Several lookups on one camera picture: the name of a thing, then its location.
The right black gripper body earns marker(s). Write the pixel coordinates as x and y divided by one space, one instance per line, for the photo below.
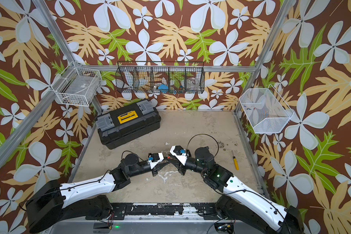
183 168

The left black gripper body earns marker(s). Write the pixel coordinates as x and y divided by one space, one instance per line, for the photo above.
153 170

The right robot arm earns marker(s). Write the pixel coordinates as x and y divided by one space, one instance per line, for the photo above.
238 201

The black plastic toolbox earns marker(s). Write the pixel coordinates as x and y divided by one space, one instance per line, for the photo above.
128 123

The blue object in basket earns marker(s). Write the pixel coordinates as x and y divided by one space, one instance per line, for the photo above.
163 88

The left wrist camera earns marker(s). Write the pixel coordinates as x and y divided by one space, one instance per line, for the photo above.
154 159

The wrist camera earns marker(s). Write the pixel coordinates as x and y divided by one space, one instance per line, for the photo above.
180 153
154 159

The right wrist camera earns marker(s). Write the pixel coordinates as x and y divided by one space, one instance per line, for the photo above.
180 153

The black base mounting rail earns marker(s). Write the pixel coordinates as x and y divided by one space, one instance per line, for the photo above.
206 211

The yellow handled screwdriver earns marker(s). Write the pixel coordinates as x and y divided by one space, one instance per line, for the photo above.
235 161

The black wire shelf basket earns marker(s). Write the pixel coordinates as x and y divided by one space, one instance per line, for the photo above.
181 77

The white wire basket right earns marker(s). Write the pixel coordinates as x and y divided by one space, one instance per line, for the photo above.
266 110

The white wire basket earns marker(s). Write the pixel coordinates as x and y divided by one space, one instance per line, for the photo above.
266 110
77 85

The white wire basket left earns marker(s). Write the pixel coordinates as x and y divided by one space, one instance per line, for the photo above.
77 85

